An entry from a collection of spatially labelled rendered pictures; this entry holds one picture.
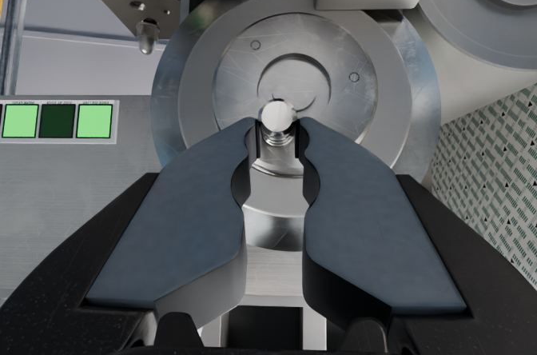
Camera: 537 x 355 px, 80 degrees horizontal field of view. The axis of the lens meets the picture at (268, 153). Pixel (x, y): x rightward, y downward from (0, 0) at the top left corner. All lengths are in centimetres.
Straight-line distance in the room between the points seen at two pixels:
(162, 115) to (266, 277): 37
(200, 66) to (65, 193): 45
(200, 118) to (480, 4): 16
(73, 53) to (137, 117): 158
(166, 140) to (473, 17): 17
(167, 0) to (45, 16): 175
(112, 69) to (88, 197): 150
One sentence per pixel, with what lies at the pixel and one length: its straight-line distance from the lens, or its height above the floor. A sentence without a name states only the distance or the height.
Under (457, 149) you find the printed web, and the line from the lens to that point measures 39.
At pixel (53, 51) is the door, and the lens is 215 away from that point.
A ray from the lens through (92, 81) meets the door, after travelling 203.
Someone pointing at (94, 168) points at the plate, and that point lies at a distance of 57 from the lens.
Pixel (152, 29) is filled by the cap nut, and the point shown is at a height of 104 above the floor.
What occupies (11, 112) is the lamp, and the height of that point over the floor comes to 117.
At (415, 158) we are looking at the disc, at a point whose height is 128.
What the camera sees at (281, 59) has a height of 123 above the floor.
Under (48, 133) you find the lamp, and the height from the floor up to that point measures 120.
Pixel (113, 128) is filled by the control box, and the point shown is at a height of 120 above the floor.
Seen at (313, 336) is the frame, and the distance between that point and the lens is 53.
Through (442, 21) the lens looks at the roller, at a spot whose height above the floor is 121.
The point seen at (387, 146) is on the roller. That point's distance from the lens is 16.
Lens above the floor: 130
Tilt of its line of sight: 8 degrees down
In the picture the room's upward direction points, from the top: 179 degrees counter-clockwise
